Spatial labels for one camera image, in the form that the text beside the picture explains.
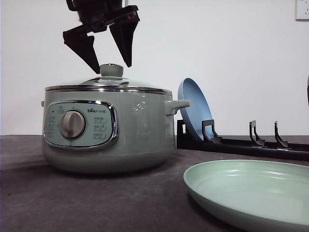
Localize white wall socket right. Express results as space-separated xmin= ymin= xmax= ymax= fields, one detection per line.
xmin=294 ymin=0 xmax=309 ymax=22

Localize green electric steamer pot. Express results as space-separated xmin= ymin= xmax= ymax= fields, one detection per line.
xmin=41 ymin=89 xmax=191 ymax=174

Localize green plate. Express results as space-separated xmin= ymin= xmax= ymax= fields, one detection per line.
xmin=183 ymin=159 xmax=309 ymax=232

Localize black plate rack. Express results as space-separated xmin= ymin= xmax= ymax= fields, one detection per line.
xmin=177 ymin=120 xmax=309 ymax=161

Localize blue plate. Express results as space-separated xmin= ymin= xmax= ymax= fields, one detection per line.
xmin=178 ymin=78 xmax=213 ymax=140

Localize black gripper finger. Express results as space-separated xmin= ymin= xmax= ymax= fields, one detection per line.
xmin=109 ymin=20 xmax=139 ymax=67
xmin=63 ymin=25 xmax=100 ymax=74

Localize glass lid with green knob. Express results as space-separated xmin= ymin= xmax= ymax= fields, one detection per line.
xmin=45 ymin=63 xmax=172 ymax=95

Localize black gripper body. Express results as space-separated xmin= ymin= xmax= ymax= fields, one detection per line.
xmin=66 ymin=0 xmax=140 ymax=32

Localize grey table cloth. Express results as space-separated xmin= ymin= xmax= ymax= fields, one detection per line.
xmin=0 ymin=135 xmax=309 ymax=232

